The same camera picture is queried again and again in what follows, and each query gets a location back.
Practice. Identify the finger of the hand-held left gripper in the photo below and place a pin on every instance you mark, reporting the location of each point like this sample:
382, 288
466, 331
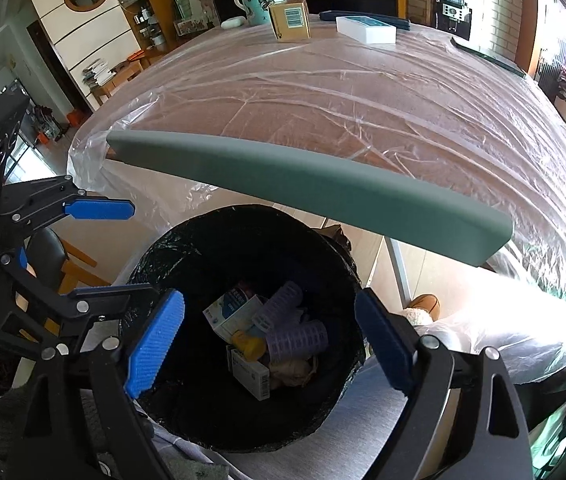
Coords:
108, 300
98, 210

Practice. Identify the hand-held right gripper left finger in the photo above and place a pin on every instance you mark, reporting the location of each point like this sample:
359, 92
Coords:
155, 345

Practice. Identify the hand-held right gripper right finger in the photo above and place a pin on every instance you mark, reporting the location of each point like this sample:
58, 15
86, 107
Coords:
388, 345

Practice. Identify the black trash bin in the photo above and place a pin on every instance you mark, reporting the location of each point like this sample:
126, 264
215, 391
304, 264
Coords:
213, 410

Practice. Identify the yellow bottle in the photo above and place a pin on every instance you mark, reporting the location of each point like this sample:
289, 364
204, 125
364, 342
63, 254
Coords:
252, 346

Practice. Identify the white barcode medicine box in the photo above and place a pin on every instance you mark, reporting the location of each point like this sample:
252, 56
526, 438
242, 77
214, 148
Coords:
253, 375

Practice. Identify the brown fluffy slipper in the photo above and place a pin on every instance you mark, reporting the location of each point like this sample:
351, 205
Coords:
423, 304

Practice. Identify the wooden chair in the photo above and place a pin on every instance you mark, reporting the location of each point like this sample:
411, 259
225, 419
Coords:
45, 250

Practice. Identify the white blue medicine box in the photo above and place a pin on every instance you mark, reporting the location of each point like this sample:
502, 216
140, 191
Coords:
228, 315

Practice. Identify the crumpled beige tissue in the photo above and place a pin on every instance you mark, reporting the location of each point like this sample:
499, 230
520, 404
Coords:
290, 370

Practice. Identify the stack of magazines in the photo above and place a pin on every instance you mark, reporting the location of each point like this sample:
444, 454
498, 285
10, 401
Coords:
98, 75

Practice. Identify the wooden side table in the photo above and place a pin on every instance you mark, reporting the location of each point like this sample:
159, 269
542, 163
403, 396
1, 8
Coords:
128, 75

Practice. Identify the green foam bar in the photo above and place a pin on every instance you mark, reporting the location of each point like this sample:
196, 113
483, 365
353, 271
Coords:
313, 190

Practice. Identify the giraffe picture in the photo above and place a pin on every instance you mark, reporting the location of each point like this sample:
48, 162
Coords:
200, 5

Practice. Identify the small white case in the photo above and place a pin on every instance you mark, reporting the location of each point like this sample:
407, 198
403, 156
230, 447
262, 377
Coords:
233, 22

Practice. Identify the clear plastic table cover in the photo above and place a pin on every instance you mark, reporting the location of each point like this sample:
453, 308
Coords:
363, 105

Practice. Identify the teal patterned mug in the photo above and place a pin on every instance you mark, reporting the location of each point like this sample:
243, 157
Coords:
258, 7

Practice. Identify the brown cardboard box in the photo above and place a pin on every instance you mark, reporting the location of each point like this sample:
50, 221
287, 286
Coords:
290, 25

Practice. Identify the black edge strip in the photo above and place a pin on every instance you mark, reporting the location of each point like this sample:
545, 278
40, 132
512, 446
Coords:
488, 57

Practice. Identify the white flat box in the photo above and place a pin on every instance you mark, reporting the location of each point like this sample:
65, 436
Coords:
363, 30

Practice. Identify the dark blue strip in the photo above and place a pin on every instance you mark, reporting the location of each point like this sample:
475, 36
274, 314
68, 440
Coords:
388, 20

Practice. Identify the black coffee machine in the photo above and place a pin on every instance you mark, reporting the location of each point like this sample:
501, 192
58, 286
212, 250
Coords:
450, 10

